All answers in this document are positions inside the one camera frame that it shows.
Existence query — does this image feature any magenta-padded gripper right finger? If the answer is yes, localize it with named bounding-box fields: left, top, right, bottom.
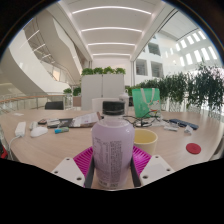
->
left=129, top=145, right=176, bottom=188

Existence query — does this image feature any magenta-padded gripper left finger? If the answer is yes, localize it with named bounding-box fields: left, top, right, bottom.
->
left=51, top=146, right=96, bottom=190

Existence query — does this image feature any lilac drink bottle black cap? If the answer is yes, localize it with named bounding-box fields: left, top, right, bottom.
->
left=91, top=100, right=136, bottom=191

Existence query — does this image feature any pale yellow cup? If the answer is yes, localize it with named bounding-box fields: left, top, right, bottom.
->
left=133, top=128, right=159, bottom=156

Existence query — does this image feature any blue marker pen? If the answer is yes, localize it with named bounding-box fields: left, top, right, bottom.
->
left=54, top=126, right=70, bottom=135

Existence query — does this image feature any flat round red coaster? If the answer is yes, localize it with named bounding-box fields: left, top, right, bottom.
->
left=185, top=142, right=202, bottom=155

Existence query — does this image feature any flat white box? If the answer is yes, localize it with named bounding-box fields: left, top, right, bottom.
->
left=163, top=124, right=179, bottom=132

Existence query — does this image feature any dark flat folder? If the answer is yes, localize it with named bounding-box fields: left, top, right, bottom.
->
left=46, top=117, right=76, bottom=129

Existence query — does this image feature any white computer mouse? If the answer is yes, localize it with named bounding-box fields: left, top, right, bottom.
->
left=30, top=126, right=49, bottom=138

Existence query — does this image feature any small white packet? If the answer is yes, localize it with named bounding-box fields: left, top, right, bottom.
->
left=183, top=124, right=194, bottom=135

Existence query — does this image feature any dark blue keyboard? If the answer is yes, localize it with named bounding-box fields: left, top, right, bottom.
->
left=168, top=118, right=200, bottom=131

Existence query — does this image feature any open printed booklet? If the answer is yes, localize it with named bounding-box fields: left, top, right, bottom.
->
left=72, top=111, right=101, bottom=129

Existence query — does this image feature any small white charger block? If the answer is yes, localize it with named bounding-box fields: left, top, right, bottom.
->
left=29, top=120, right=39, bottom=131

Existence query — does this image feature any white power strip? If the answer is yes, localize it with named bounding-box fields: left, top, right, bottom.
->
left=14, top=121, right=27, bottom=138

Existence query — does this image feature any black office chair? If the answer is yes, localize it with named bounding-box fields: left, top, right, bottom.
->
left=44, top=100, right=65, bottom=111

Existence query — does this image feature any green tote bag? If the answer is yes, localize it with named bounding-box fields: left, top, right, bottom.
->
left=131, top=87, right=162, bottom=119

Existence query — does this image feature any planter with green plants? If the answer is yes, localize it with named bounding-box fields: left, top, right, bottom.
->
left=63, top=86, right=82, bottom=108

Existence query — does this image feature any white cabinet with plants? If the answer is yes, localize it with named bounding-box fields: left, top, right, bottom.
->
left=80, top=66, right=127, bottom=112

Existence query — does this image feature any row of green hedge plants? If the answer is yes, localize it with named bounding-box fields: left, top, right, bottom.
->
left=125, top=64, right=224, bottom=116

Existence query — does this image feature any tangle of black cables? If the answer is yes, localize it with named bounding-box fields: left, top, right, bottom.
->
left=123, top=113, right=164, bottom=128

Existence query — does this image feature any white power cable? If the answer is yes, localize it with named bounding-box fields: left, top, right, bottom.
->
left=7, top=134, right=22, bottom=154

